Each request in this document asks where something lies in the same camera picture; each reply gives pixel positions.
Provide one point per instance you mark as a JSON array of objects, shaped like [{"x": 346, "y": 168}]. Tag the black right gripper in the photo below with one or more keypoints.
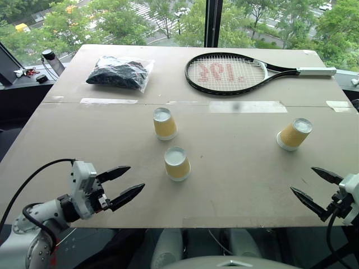
[{"x": 342, "y": 206}]

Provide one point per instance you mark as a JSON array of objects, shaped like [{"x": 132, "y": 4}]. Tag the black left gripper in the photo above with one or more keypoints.
[{"x": 96, "y": 199}]

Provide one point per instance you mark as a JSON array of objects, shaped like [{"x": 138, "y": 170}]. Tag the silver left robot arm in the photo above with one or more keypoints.
[{"x": 31, "y": 238}]

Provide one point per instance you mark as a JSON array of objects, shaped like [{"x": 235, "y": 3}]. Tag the yellow ribbed paper cup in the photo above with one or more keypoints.
[
  {"x": 165, "y": 126},
  {"x": 177, "y": 166},
  {"x": 293, "y": 136}
]

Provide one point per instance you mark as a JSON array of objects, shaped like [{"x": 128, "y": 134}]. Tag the grey rounded leg shell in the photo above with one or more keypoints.
[
  {"x": 165, "y": 246},
  {"x": 242, "y": 242}
]

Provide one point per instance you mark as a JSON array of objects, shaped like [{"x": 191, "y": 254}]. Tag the long clear tape strip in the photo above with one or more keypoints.
[{"x": 108, "y": 101}]

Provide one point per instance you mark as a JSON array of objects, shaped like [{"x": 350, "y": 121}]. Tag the short white tape strip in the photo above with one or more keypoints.
[{"x": 339, "y": 106}]

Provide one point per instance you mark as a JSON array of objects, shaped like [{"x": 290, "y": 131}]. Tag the wide clear tape strip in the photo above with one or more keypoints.
[{"x": 248, "y": 106}]

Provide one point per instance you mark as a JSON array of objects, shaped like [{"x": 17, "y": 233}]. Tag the clear bag of black items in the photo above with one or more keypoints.
[{"x": 117, "y": 74}]

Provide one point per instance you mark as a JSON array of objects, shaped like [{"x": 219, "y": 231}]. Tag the grey rounded robot body shell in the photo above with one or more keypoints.
[{"x": 224, "y": 263}]

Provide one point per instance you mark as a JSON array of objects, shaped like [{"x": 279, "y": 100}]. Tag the black and white tennis racket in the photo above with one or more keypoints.
[{"x": 263, "y": 70}]

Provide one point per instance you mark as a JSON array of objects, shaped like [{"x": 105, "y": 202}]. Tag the small black disc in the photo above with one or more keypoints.
[{"x": 41, "y": 78}]

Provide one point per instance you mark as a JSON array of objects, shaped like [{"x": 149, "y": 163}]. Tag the black round device on stand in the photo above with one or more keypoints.
[{"x": 51, "y": 60}]

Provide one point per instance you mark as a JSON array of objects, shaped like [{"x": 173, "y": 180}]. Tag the white and red small items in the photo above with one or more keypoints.
[{"x": 25, "y": 72}]

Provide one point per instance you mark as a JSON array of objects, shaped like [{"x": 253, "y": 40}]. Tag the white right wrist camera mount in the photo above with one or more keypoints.
[{"x": 350, "y": 185}]

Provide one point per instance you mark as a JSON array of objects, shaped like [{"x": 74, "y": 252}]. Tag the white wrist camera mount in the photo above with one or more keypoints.
[
  {"x": 82, "y": 182},
  {"x": 350, "y": 185}
]

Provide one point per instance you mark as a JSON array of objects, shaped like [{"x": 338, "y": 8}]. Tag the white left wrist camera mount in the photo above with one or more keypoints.
[{"x": 82, "y": 182}]

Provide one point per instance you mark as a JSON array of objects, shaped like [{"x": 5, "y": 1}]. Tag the black window frame post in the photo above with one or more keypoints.
[{"x": 212, "y": 22}]

